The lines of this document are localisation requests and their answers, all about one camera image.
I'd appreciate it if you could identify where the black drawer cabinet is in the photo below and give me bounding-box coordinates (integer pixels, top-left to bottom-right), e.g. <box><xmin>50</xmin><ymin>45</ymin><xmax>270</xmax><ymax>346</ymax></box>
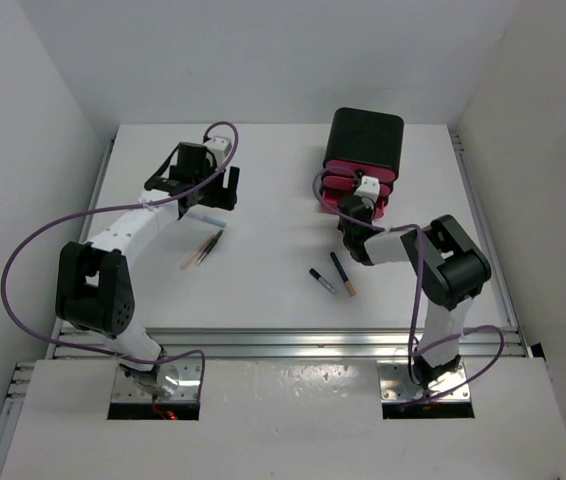
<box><xmin>323</xmin><ymin>107</ymin><xmax>405</xmax><ymax>183</ymax></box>

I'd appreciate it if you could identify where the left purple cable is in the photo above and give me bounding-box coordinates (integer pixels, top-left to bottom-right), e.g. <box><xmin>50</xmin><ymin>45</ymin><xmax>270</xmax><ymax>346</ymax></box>
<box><xmin>0</xmin><ymin>121</ymin><xmax>240</xmax><ymax>396</ymax></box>

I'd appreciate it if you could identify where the metal base plate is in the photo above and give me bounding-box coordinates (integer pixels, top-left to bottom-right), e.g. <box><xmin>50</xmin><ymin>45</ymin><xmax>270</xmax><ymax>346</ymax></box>
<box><xmin>111</xmin><ymin>359</ymin><xmax>202</xmax><ymax>405</ymax></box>
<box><xmin>377</xmin><ymin>359</ymin><xmax>470</xmax><ymax>405</ymax></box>

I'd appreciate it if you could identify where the aluminium front rail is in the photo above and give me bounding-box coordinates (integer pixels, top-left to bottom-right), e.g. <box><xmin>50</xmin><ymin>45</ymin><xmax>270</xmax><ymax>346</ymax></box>
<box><xmin>55</xmin><ymin>327</ymin><xmax>529</xmax><ymax>360</ymax></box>

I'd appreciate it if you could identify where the dark teal gold pencil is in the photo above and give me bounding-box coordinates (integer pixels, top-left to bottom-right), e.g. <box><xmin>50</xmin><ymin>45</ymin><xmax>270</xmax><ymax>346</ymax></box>
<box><xmin>329</xmin><ymin>252</ymin><xmax>356</xmax><ymax>297</ymax></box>

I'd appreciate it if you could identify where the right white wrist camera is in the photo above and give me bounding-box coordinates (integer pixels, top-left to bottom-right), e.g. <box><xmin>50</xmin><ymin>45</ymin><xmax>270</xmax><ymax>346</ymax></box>
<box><xmin>353</xmin><ymin>175</ymin><xmax>381</xmax><ymax>202</ymax></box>

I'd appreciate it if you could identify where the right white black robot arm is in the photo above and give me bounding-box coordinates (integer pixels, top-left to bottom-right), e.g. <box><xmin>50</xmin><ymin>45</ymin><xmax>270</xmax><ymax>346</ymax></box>
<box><xmin>337</xmin><ymin>195</ymin><xmax>492</xmax><ymax>388</ymax></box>

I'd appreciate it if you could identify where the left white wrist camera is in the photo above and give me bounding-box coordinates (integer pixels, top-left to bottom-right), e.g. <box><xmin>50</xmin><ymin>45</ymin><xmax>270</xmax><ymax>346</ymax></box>
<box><xmin>203</xmin><ymin>136</ymin><xmax>232</xmax><ymax>165</ymax></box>

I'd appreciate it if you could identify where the silver glitter tube black cap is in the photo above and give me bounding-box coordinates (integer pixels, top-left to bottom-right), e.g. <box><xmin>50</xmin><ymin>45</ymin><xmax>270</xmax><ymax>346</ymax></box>
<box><xmin>309</xmin><ymin>268</ymin><xmax>337</xmax><ymax>295</ymax></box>

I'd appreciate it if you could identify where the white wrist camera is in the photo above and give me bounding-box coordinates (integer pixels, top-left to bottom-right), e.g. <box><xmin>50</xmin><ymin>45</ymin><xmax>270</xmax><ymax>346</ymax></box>
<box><xmin>203</xmin><ymin>136</ymin><xmax>232</xmax><ymax>165</ymax></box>
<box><xmin>353</xmin><ymin>175</ymin><xmax>381</xmax><ymax>202</ymax></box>

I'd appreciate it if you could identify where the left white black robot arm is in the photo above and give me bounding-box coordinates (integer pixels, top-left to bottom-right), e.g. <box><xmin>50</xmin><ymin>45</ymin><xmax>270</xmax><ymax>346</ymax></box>
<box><xmin>55</xmin><ymin>136</ymin><xmax>240</xmax><ymax>375</ymax></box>

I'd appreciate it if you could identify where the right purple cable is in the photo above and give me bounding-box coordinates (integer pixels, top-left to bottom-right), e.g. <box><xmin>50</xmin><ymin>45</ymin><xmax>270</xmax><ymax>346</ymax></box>
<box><xmin>310</xmin><ymin>166</ymin><xmax>507</xmax><ymax>405</ymax></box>

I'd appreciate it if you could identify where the purple cable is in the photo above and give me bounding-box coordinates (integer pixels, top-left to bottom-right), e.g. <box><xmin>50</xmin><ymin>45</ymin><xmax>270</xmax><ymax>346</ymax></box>
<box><xmin>310</xmin><ymin>166</ymin><xmax>507</xmax><ymax>405</ymax></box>
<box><xmin>0</xmin><ymin>121</ymin><xmax>240</xmax><ymax>396</ymax></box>

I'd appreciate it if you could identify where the pink slim pencil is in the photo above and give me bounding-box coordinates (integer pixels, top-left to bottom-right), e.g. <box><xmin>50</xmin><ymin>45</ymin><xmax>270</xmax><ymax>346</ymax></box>
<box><xmin>179</xmin><ymin>233</ymin><xmax>215</xmax><ymax>270</ymax></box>

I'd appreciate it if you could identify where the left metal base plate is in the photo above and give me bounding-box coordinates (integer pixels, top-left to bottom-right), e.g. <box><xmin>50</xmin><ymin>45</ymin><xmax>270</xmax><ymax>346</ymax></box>
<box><xmin>111</xmin><ymin>359</ymin><xmax>202</xmax><ymax>405</ymax></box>

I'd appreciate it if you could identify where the white and blue pen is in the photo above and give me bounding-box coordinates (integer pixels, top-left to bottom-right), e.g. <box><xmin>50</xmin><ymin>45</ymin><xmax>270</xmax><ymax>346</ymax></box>
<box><xmin>188</xmin><ymin>213</ymin><xmax>227</xmax><ymax>228</ymax></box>

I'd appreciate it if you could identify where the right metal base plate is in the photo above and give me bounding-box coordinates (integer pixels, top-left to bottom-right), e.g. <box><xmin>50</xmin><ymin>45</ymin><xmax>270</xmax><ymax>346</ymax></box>
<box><xmin>377</xmin><ymin>359</ymin><xmax>470</xmax><ymax>405</ymax></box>

